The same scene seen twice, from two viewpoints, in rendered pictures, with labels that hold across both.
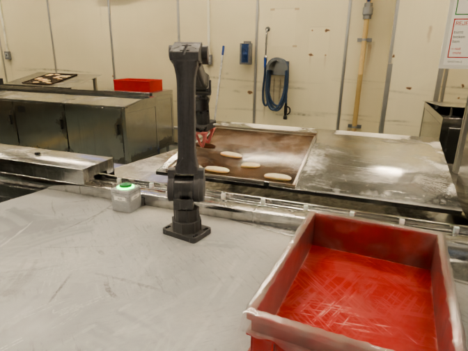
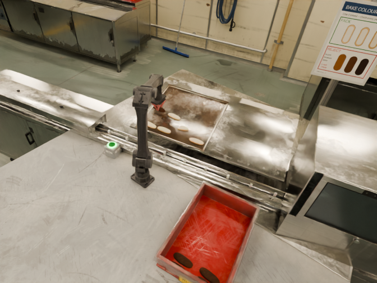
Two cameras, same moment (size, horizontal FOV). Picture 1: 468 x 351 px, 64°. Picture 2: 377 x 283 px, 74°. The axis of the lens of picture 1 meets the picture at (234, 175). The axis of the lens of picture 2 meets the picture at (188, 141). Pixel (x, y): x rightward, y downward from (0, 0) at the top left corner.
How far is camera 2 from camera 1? 0.67 m
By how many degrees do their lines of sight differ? 23
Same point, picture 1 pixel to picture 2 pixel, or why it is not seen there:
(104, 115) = (100, 24)
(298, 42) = not seen: outside the picture
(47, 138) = (62, 35)
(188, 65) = (142, 110)
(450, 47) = (321, 62)
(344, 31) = not seen: outside the picture
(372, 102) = (295, 25)
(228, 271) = (158, 210)
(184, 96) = (140, 123)
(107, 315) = (103, 235)
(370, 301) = (216, 237)
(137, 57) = not seen: outside the picture
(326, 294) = (198, 231)
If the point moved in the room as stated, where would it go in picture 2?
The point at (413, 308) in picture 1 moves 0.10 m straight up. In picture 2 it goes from (233, 242) to (238, 232)
